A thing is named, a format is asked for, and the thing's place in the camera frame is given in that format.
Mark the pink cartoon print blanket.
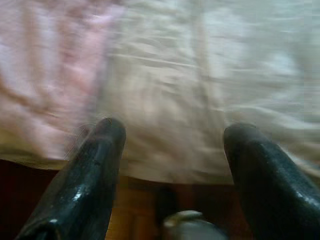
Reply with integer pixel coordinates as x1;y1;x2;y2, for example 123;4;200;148
0;0;126;161

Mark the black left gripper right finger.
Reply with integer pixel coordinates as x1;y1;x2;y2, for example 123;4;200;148
223;122;320;240

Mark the bed with beige floral sheet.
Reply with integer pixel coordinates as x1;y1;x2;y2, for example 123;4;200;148
0;0;320;186

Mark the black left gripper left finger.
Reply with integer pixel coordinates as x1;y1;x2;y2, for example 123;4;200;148
14;117;127;240

